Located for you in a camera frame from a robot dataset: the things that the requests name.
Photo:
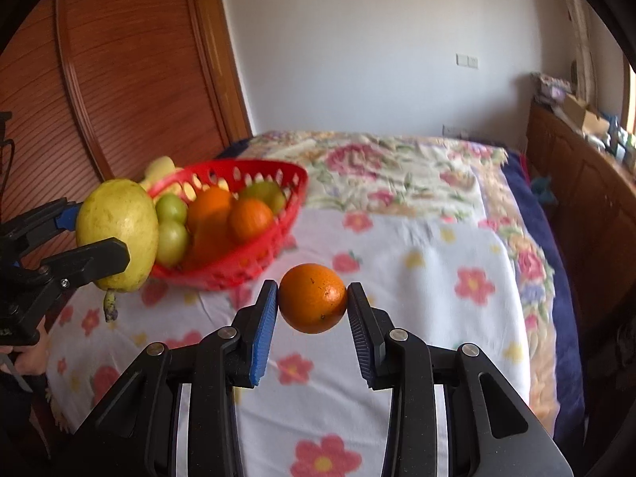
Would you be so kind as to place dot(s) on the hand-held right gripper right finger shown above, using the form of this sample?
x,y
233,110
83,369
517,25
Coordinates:
x,y
360,333

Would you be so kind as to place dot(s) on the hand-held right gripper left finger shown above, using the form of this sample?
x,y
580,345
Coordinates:
x,y
263,328

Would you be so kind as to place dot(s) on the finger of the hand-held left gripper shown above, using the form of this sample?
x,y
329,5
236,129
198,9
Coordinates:
x,y
94,261
44,216

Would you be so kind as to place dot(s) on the large yellow-green pear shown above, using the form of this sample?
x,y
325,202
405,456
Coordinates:
x,y
117,231

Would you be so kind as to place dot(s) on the small smooth orange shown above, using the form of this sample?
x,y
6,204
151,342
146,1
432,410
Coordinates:
x,y
312,298

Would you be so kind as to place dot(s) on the red plastic basket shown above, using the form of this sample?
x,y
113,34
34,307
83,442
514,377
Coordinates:
x,y
238,263

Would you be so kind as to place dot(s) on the small green fruit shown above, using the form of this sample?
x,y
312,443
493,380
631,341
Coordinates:
x,y
171,208
172,243

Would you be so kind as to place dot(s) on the bumpy mandarin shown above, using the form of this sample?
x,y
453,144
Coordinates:
x,y
251,219

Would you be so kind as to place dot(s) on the person's left hand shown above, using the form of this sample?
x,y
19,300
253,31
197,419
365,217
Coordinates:
x,y
32,357

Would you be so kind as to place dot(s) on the white strawberry printed cloth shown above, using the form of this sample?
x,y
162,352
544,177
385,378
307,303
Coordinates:
x,y
397,308

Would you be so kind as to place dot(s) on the large orange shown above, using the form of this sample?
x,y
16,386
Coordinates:
x,y
206,248
211,206

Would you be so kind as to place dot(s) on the wooden headboard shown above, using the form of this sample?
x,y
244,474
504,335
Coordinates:
x,y
124,84

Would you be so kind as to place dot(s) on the floral blanket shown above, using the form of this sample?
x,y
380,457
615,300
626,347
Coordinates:
x,y
387,169

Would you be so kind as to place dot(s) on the teal cloth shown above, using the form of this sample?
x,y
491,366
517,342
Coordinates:
x,y
544,190

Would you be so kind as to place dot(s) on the wooden cabinet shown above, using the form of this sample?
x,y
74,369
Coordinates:
x,y
571,184

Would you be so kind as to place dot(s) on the pile of packets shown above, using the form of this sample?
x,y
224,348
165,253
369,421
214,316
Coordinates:
x,y
549,87

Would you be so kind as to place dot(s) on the cardboard box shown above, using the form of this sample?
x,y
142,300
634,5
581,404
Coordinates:
x,y
584,114

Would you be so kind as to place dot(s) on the beige curtain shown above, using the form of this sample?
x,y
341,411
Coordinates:
x,y
581,39

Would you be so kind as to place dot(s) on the white wall socket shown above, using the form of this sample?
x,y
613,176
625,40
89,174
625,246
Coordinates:
x,y
467,60

